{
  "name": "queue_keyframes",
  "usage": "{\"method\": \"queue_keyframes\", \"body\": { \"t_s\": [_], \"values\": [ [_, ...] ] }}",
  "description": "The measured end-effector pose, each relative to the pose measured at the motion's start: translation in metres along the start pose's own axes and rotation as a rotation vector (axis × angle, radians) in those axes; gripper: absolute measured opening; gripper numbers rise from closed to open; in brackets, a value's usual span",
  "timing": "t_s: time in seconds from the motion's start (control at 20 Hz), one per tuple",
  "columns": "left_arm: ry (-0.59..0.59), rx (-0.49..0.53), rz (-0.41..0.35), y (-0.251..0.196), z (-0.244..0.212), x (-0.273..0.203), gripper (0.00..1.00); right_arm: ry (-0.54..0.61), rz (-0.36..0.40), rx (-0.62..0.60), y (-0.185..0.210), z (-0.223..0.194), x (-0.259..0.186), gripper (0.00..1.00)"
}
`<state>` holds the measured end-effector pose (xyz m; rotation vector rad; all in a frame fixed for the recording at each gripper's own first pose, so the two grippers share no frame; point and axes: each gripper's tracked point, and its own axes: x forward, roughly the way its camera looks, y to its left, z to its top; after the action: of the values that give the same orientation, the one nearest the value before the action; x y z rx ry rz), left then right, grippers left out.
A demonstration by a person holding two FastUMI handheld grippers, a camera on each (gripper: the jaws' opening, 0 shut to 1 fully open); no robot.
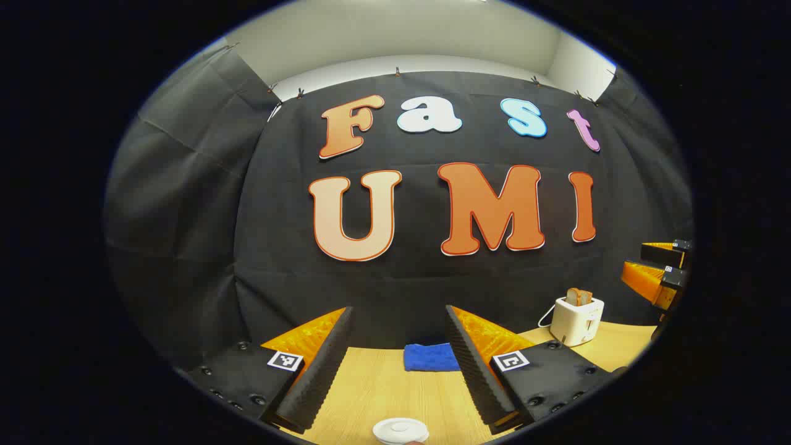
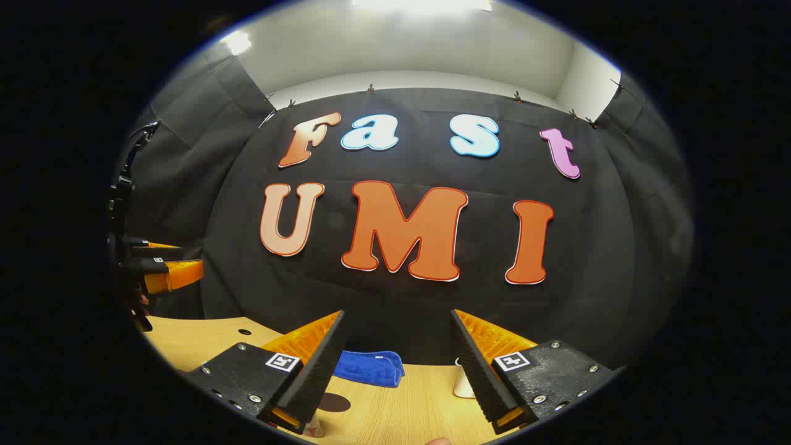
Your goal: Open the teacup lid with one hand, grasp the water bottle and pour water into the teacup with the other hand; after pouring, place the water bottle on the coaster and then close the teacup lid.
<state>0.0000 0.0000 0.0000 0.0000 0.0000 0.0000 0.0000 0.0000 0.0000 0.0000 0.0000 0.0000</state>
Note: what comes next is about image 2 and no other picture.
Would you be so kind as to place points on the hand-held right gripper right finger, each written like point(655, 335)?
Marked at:
point(482, 377)

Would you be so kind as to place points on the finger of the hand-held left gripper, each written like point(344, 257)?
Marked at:
point(157, 252)
point(176, 275)

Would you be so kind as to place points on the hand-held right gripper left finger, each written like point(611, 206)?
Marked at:
point(318, 377)

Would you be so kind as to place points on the dark round coaster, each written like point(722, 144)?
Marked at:
point(337, 403)

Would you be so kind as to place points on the white toaster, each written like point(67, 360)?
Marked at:
point(462, 383)

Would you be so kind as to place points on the blue towel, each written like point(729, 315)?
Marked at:
point(371, 368)

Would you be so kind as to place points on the ceiling light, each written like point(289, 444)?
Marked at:
point(238, 42)

